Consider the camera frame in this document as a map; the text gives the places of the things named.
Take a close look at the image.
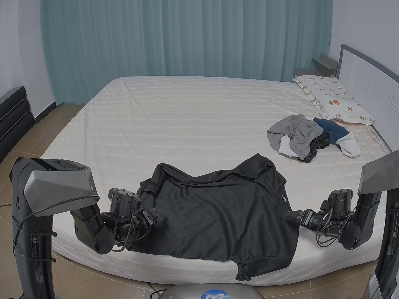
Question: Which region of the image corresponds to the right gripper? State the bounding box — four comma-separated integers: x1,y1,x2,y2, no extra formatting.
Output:
301,209,326,230

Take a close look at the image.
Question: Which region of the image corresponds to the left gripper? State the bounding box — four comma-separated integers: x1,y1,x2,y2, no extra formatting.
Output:
135,208,159,230

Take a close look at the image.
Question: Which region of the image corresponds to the black T-shirt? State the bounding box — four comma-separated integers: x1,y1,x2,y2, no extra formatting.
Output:
126,153,298,282

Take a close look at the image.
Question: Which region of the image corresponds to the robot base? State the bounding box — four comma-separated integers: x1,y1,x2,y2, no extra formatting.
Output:
156,285,259,299

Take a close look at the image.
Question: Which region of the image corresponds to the bed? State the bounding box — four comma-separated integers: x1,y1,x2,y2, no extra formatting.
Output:
40,44,399,287

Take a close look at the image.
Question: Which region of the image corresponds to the black shiny garment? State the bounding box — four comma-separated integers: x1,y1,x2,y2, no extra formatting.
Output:
299,131,330,164

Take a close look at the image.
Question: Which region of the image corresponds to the small white garment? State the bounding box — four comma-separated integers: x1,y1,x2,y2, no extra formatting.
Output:
278,136,297,158

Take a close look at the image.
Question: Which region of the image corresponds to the large white garment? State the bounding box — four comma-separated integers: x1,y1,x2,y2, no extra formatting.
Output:
336,133,361,159

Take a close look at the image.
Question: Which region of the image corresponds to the dark blue garment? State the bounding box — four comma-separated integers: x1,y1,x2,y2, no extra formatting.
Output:
313,117,350,146

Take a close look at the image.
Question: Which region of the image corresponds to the grey garment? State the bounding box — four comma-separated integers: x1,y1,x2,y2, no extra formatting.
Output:
267,114,323,161

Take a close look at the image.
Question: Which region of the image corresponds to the white printed pillow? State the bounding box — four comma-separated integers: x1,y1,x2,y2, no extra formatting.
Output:
292,74,375,126

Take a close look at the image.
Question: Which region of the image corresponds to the grey bedside table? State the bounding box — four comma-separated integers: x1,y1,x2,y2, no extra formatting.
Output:
294,53,339,80

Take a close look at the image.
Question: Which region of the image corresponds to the blue-green curtain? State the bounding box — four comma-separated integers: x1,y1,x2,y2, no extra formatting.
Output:
41,0,334,105

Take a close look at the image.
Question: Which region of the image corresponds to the black cable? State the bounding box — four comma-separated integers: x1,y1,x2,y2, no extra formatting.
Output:
149,282,169,296
12,195,100,230

